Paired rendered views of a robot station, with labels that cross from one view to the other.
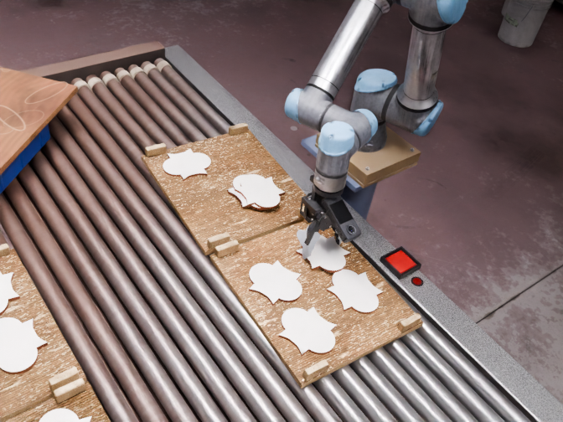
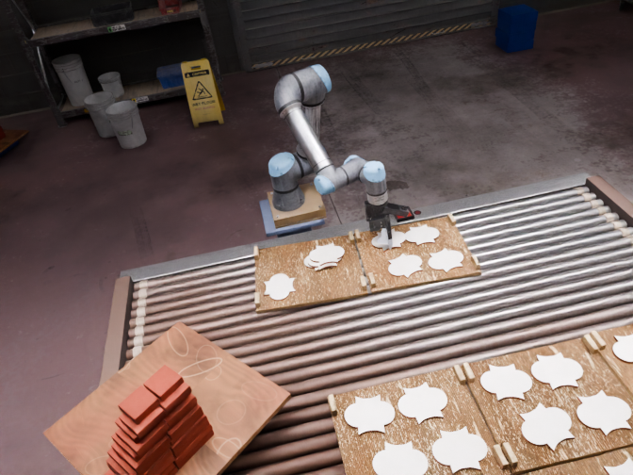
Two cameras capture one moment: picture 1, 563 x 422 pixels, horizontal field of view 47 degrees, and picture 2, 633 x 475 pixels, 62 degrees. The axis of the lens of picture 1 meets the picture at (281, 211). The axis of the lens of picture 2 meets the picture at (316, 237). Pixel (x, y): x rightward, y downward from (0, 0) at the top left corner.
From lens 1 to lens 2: 1.42 m
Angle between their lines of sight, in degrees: 40
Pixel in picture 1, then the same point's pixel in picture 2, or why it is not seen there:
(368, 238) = not seen: hidden behind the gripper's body
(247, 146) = (274, 253)
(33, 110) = (199, 351)
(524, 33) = (139, 133)
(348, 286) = (418, 237)
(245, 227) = (352, 270)
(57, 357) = (438, 379)
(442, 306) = (438, 208)
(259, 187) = (323, 253)
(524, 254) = not seen: hidden behind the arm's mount
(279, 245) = (374, 258)
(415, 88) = not seen: hidden behind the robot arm
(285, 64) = (52, 273)
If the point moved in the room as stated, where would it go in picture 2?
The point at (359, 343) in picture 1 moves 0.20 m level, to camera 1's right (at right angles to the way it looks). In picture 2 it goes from (459, 242) to (476, 214)
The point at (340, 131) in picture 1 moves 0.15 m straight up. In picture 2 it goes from (376, 165) to (374, 127)
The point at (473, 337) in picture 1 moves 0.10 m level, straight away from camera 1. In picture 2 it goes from (462, 204) to (446, 193)
